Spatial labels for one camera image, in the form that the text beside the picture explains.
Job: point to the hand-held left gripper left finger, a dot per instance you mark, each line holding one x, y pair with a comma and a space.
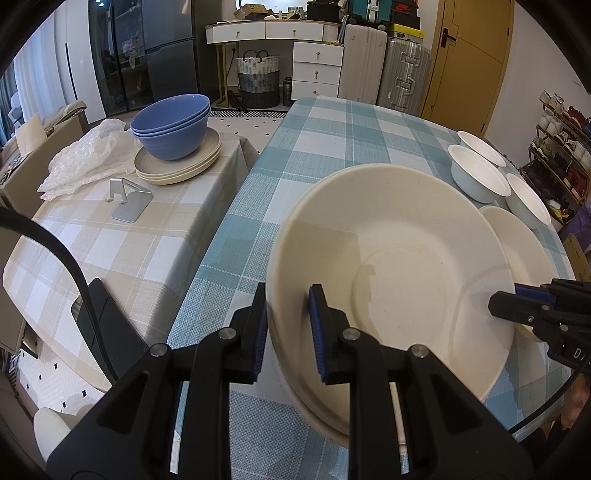
258, 344

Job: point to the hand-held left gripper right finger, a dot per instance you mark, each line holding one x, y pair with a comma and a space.
318, 334

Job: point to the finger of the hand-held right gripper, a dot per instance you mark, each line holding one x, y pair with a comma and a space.
512, 307
568, 291

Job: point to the large cream plate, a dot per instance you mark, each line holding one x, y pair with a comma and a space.
314, 415
392, 230
521, 249

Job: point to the white bowl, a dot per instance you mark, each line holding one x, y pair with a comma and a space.
485, 147
526, 198
475, 175

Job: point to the large cardboard box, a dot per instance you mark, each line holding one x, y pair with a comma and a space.
577, 256

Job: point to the purple bag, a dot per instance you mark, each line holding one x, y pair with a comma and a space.
577, 226

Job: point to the collection of shelved shoes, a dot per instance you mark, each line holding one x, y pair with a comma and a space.
568, 161

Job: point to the beige plaid tablecloth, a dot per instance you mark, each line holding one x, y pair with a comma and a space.
138, 258

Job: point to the beige plate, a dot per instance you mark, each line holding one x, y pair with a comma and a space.
175, 182
152, 165
203, 170

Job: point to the gold metal shoe rack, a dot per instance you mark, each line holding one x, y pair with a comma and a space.
547, 110

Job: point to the silver phone stand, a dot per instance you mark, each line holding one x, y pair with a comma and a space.
131, 207

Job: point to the blue bowl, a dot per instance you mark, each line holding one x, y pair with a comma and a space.
175, 148
138, 134
171, 108

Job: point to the white stool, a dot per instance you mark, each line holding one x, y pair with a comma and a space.
55, 434

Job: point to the yellow wooden door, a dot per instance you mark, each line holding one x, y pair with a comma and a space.
471, 60

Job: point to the clear plastic bag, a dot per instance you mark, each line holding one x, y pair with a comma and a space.
83, 157

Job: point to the silver suitcase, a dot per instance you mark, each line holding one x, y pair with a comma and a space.
401, 69

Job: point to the woven laundry basket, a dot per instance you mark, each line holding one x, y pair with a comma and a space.
258, 78

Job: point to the white suitcase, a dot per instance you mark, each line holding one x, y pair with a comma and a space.
362, 64

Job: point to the dark grey refrigerator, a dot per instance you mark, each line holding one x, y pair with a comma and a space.
171, 55

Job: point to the stack of shoe boxes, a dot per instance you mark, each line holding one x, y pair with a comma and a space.
406, 21

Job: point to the beige chair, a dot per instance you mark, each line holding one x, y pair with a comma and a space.
32, 134

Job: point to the white vanity desk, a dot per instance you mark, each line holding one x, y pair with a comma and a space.
258, 30

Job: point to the black bag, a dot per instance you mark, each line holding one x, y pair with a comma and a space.
323, 11

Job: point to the green suitcase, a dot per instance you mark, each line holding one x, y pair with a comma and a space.
369, 11

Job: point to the small cardboard box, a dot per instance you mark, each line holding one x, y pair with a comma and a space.
253, 11

